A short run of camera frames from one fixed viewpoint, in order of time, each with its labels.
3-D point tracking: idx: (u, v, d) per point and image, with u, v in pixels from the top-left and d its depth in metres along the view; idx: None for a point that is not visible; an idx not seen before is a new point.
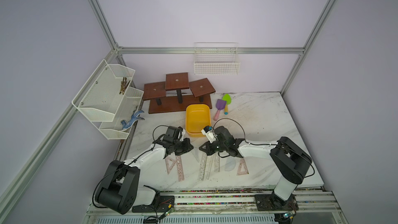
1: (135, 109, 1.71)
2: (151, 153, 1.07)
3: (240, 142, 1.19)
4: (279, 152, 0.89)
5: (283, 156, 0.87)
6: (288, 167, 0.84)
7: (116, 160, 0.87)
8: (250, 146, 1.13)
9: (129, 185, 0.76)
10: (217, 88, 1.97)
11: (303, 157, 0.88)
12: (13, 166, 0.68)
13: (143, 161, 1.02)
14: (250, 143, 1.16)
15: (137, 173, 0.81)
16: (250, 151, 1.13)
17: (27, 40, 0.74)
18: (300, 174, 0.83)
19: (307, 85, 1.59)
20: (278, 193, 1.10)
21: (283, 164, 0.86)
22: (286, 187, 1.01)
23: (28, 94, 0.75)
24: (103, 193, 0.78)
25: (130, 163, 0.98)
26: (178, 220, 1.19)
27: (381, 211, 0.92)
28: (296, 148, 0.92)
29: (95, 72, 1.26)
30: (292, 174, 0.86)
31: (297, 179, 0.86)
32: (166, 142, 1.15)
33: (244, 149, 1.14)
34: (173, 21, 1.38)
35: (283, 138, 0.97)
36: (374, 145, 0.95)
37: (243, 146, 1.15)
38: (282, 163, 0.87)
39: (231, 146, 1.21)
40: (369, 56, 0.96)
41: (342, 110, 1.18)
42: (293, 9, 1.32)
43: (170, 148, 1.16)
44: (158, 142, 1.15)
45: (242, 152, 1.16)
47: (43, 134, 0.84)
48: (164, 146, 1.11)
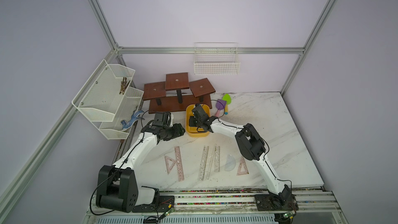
1: (135, 109, 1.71)
2: (143, 144, 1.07)
3: (213, 120, 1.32)
4: (242, 135, 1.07)
5: (244, 138, 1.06)
6: (246, 146, 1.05)
7: (105, 165, 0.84)
8: (221, 125, 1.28)
9: (127, 186, 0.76)
10: (217, 88, 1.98)
11: (258, 140, 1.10)
12: (12, 166, 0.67)
13: (134, 159, 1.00)
14: (221, 123, 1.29)
15: (132, 174, 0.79)
16: (221, 128, 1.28)
17: (27, 40, 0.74)
18: (252, 153, 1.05)
19: (307, 84, 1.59)
20: (269, 185, 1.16)
21: (243, 144, 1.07)
22: (266, 176, 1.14)
23: (29, 93, 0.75)
24: (104, 198, 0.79)
25: (122, 164, 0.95)
26: (178, 220, 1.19)
27: (380, 211, 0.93)
28: (256, 133, 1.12)
29: (96, 72, 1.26)
30: (247, 153, 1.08)
31: (250, 156, 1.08)
32: (156, 128, 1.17)
33: (216, 126, 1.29)
34: (173, 22, 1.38)
35: (249, 125, 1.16)
36: (374, 145, 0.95)
37: (215, 124, 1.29)
38: (242, 143, 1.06)
39: (204, 122, 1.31)
40: (369, 55, 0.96)
41: (342, 111, 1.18)
42: (293, 9, 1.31)
43: (161, 131, 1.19)
44: (146, 130, 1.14)
45: (214, 128, 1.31)
47: (43, 134, 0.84)
48: (154, 133, 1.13)
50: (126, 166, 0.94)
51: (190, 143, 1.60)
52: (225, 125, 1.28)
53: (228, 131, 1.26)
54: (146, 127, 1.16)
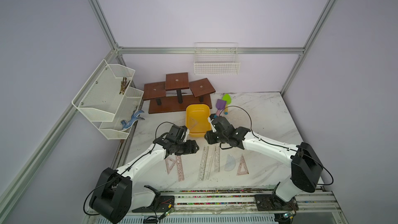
1: (135, 109, 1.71)
2: (150, 156, 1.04)
3: (247, 135, 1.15)
4: (301, 162, 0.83)
5: (304, 166, 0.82)
6: (307, 176, 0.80)
7: (108, 168, 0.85)
8: (260, 143, 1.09)
9: (119, 198, 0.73)
10: (217, 88, 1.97)
11: (317, 164, 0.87)
12: (12, 166, 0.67)
13: (138, 169, 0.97)
14: (259, 139, 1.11)
15: (129, 185, 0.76)
16: (258, 146, 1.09)
17: (27, 40, 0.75)
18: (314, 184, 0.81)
19: (306, 85, 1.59)
20: (279, 194, 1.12)
21: (301, 173, 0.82)
22: (292, 190, 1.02)
23: (29, 93, 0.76)
24: (96, 202, 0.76)
25: (123, 172, 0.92)
26: (178, 220, 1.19)
27: (380, 210, 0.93)
28: (315, 156, 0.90)
29: (96, 72, 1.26)
30: (305, 184, 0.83)
31: (308, 187, 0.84)
32: (168, 142, 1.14)
33: (253, 143, 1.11)
34: (173, 21, 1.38)
35: (304, 145, 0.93)
36: (372, 144, 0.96)
37: (252, 140, 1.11)
38: (301, 172, 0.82)
39: (231, 136, 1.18)
40: (368, 56, 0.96)
41: (341, 111, 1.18)
42: (293, 9, 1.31)
43: (172, 148, 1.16)
44: (158, 142, 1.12)
45: (250, 145, 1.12)
47: (43, 134, 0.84)
48: (164, 147, 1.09)
50: (127, 174, 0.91)
51: None
52: (267, 143, 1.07)
53: (272, 152, 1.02)
54: (159, 139, 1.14)
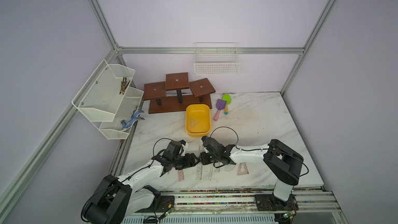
1: (135, 109, 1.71)
2: (148, 171, 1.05)
3: (231, 150, 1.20)
4: (272, 157, 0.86)
5: (277, 160, 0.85)
6: (283, 169, 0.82)
7: (110, 176, 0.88)
8: (241, 153, 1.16)
9: (116, 205, 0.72)
10: (217, 88, 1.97)
11: (294, 157, 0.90)
12: (12, 166, 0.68)
13: (137, 179, 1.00)
14: (241, 150, 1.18)
15: (129, 193, 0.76)
16: (242, 156, 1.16)
17: (27, 40, 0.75)
18: (295, 175, 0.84)
19: (307, 85, 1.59)
20: (278, 194, 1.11)
21: (278, 168, 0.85)
22: (284, 187, 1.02)
23: (29, 92, 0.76)
24: (91, 210, 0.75)
25: (124, 180, 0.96)
26: (178, 219, 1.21)
27: (380, 210, 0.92)
28: (287, 149, 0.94)
29: (96, 71, 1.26)
30: (287, 177, 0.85)
31: (292, 180, 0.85)
32: (165, 160, 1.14)
33: (237, 156, 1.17)
34: (173, 21, 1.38)
35: (274, 141, 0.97)
36: (372, 144, 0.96)
37: (235, 153, 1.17)
38: (276, 167, 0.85)
39: (222, 155, 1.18)
40: (368, 55, 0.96)
41: (342, 110, 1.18)
42: (293, 9, 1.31)
43: (168, 165, 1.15)
44: (156, 158, 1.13)
45: (235, 158, 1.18)
47: (42, 134, 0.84)
48: (161, 164, 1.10)
50: (127, 183, 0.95)
51: (190, 143, 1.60)
52: (245, 151, 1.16)
53: (251, 156, 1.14)
54: (157, 155, 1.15)
